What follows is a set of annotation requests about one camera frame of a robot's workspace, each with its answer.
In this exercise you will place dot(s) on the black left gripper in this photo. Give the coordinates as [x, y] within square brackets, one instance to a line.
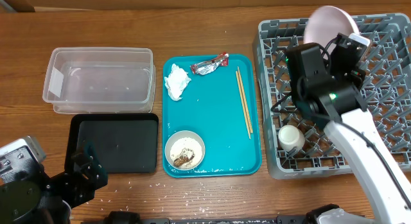
[82, 189]

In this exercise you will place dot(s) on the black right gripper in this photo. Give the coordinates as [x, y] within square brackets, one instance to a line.
[345, 52]

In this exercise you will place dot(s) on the white round plate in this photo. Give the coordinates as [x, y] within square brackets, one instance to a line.
[326, 23]

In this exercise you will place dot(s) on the beige cup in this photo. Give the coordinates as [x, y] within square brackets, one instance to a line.
[290, 137]

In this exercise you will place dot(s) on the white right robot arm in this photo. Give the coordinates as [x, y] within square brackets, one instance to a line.
[383, 182]

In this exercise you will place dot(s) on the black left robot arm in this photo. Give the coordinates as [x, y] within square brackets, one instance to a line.
[29, 195]

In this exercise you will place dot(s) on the grey dishwasher rack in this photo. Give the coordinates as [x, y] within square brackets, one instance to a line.
[386, 90]

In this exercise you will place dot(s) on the black tray bin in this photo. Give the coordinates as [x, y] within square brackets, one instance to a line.
[123, 143]

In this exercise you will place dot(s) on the wooden chopstick right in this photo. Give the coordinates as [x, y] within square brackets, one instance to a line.
[245, 101]

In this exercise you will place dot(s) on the wooden chopstick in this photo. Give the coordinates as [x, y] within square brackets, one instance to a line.
[243, 105]
[245, 101]

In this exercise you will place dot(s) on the wooden chopstick left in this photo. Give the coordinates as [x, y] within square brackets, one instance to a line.
[243, 105]

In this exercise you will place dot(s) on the clear plastic bin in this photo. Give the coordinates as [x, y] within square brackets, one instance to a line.
[100, 80]

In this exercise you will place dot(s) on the grey bowl with food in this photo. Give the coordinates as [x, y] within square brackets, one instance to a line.
[184, 150]

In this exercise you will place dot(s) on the teal serving tray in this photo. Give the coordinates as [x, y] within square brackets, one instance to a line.
[211, 107]

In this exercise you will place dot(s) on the red silver snack wrapper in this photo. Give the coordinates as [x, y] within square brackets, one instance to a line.
[209, 66]

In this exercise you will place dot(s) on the crumpled white napkin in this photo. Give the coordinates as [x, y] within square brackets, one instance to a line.
[176, 82]

